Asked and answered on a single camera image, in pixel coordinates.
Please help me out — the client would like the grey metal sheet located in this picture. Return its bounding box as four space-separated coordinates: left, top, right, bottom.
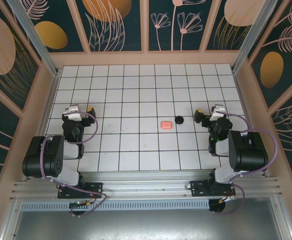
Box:
0 197 292 240

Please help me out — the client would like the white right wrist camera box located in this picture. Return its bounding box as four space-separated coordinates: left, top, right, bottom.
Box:
210 104 227 121

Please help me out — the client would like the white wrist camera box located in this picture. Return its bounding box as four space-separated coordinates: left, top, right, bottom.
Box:
61 104 83 123
210 104 227 121

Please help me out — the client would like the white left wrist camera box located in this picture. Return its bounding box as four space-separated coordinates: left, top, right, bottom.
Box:
61 104 83 123

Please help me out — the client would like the feather leaves wall panel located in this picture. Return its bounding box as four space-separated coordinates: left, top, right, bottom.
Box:
269 93 292 180

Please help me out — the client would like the golden oval wall panel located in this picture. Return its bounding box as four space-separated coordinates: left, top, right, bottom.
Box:
9 0 91 54

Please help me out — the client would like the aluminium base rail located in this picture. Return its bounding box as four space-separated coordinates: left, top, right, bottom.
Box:
9 169 285 202

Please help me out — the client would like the aluminium corner post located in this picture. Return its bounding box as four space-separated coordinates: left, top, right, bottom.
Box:
230 0 286 73
12 0 61 77

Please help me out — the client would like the golden circle leaves wall panel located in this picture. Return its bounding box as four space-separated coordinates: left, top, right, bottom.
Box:
75 0 147 53

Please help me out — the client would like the pink flowers wall panel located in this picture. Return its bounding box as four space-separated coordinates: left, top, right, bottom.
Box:
147 0 218 53

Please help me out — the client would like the pale circle wall panel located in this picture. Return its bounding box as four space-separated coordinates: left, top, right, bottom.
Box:
205 0 264 52

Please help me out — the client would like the grey slotted cable duct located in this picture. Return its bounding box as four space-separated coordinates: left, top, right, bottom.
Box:
20 199 211 211

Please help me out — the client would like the oval and feather wall panel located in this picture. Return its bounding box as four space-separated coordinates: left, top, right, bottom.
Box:
247 0 292 110

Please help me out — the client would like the large pale disc wall panel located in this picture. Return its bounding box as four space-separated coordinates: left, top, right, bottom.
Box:
0 0 42 112

